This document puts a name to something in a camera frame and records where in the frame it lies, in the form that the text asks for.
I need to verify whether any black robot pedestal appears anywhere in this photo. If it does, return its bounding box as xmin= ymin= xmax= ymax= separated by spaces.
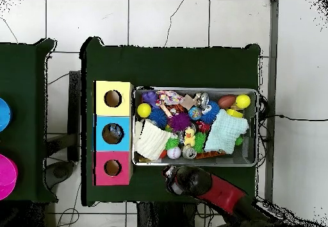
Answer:
xmin=136 ymin=201 xmax=198 ymax=227

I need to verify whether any mint waffle cloth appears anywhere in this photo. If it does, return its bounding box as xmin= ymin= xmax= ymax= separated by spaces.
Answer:
xmin=203 ymin=108 xmax=250 ymax=155

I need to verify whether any magenta round bowl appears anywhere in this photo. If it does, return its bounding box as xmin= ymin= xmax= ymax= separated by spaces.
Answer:
xmin=0 ymin=153 xmax=19 ymax=201

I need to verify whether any wooden box with three holes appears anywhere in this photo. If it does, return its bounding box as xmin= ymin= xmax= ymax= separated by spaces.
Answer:
xmin=93 ymin=80 xmax=134 ymax=187

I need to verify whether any dark green table cloth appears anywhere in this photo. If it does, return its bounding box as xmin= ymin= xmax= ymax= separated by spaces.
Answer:
xmin=0 ymin=38 xmax=58 ymax=203
xmin=79 ymin=36 xmax=262 ymax=207

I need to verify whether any grey metal post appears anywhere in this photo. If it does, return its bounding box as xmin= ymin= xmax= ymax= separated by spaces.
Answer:
xmin=264 ymin=0 xmax=279 ymax=202

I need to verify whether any grey rounded floor base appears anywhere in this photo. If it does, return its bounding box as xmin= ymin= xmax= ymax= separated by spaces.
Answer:
xmin=45 ymin=160 xmax=76 ymax=190

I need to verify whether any cream waffle cloth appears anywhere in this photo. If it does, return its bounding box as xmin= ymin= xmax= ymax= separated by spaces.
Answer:
xmin=133 ymin=120 xmax=172 ymax=161

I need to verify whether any white toy baseball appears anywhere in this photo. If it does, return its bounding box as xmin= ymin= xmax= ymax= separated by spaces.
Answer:
xmin=167 ymin=146 xmax=182 ymax=160

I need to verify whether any blue round bowl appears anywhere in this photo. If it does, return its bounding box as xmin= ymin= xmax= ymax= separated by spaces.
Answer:
xmin=0 ymin=97 xmax=13 ymax=133

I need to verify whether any yellow plastic ball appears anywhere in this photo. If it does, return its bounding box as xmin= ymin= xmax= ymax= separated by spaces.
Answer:
xmin=234 ymin=94 xmax=252 ymax=109
xmin=136 ymin=103 xmax=152 ymax=119

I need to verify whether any silver mesh bin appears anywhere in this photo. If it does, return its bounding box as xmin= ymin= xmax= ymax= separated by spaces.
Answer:
xmin=131 ymin=87 xmax=259 ymax=167

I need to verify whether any blue spiky ball with eyes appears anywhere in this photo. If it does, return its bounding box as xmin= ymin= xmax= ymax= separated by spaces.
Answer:
xmin=201 ymin=100 xmax=220 ymax=124

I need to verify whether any purple spiky ball toy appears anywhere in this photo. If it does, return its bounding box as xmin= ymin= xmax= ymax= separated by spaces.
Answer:
xmin=167 ymin=112 xmax=192 ymax=133

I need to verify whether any black cable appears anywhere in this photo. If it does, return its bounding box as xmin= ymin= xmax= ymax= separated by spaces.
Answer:
xmin=266 ymin=113 xmax=328 ymax=122

